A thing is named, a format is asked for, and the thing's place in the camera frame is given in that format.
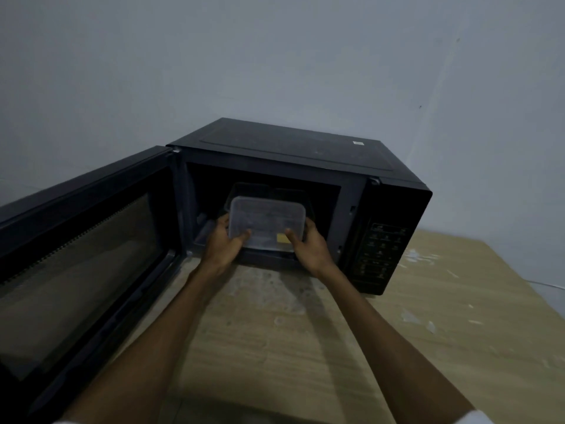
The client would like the person's left hand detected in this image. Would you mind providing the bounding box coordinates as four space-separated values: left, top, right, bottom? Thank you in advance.
201 213 252 275

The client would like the person's right hand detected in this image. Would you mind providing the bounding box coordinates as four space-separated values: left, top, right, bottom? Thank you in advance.
285 217 337 279

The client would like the clear plastic food container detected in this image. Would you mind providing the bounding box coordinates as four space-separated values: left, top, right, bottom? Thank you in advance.
228 196 307 253

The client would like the person's left forearm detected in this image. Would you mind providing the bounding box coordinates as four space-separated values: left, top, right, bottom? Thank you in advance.
57 261 230 424

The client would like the person's right forearm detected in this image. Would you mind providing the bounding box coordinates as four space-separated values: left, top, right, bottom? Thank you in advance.
316 262 477 424

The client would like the black microwave oven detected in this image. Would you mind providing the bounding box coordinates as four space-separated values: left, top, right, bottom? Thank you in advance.
167 117 433 297

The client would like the black microwave door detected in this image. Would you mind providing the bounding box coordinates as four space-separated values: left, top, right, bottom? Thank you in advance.
0 145 188 424

